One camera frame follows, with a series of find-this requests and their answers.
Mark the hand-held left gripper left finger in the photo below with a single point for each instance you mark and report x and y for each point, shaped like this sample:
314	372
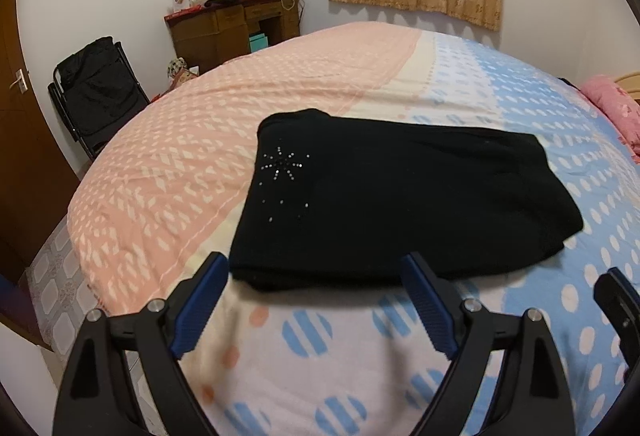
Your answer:
200	306

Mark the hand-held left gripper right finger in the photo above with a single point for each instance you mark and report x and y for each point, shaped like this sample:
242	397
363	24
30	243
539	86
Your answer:
430	306

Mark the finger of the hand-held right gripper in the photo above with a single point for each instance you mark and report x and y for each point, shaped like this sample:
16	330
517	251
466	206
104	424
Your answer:
620	301

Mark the black pants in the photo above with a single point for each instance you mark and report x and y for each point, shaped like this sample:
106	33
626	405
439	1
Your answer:
375	196

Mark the bed with patterned sheet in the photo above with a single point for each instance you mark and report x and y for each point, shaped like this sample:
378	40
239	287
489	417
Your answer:
200	141

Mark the pink pillow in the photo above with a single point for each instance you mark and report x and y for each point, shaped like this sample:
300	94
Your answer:
615	101

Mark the wooden headboard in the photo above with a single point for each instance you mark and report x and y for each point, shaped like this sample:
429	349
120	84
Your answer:
631	80

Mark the brown wooden door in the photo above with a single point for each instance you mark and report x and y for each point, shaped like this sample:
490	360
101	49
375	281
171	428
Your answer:
25	166

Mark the black folding chair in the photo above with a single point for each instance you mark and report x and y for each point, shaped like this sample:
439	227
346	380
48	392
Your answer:
100	91

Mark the patterned bag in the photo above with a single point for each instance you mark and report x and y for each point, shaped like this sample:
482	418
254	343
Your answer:
180	66

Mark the teal box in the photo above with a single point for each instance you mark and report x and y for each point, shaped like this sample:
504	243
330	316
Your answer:
259	42

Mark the brown wooden desk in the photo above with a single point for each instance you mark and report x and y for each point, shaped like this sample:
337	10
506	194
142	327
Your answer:
220	26

